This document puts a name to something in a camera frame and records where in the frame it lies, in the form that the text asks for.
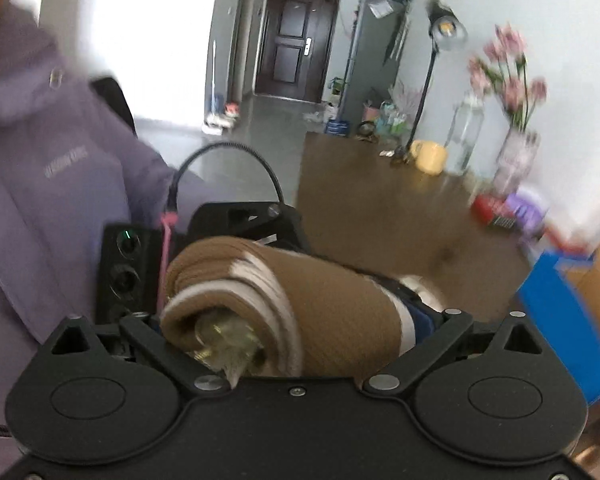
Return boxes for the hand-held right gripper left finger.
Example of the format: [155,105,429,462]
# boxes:
[49,312,231,395]

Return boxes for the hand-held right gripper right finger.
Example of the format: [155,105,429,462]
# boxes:
[362,305,548,395]

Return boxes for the red and green box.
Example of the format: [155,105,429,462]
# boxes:
[471,194,520,230]

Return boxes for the blue cardboard box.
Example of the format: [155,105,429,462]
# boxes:
[516,220,600,408]

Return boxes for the yellow mug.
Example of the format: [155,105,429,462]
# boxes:
[409,139,450,177]

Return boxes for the mop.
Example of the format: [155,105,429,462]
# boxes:
[201,41,228,137]

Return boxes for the stone-look vase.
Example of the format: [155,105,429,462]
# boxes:
[494,129,542,198]

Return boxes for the pink flowers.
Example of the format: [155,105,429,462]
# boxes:
[467,24,549,132]

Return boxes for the grey cabinet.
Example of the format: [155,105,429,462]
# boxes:
[339,0,415,128]

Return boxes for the dark wooden door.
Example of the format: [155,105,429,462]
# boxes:
[254,0,344,102]

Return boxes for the floor lamp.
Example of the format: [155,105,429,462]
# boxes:
[392,0,470,167]

